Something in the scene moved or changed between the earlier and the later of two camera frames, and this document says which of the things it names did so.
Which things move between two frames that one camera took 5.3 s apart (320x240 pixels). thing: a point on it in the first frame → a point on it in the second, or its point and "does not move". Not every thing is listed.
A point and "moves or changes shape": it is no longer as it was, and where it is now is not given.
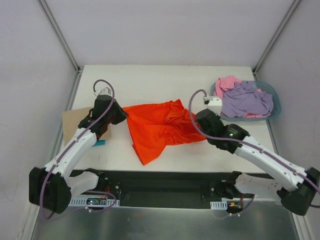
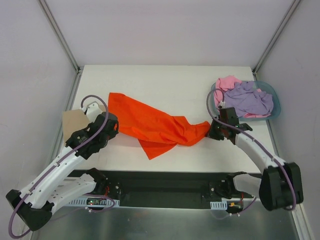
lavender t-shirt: (243, 99) does not move
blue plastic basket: (264, 87) does not move
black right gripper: (203, 120) → (215, 130)
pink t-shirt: (224, 82) does not move
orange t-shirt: (154, 127) moves or changes shape
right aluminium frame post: (274, 38) does not move
